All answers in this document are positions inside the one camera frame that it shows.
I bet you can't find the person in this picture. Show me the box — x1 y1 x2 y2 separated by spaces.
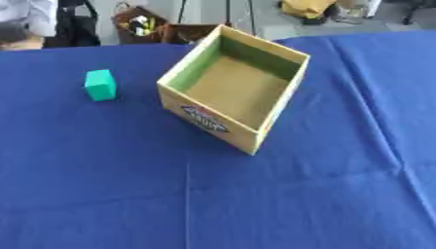
0 0 60 52

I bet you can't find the yellow bag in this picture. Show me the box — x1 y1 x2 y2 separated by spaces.
279 0 340 19

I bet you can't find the brown basket with items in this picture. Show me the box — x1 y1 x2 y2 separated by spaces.
110 2 170 46

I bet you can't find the black tripod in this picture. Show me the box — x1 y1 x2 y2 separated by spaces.
175 0 259 37

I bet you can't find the teal green block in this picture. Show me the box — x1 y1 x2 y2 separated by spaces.
83 68 120 102

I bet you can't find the tan cardboard box green inside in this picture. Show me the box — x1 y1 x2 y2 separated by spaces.
155 23 312 157

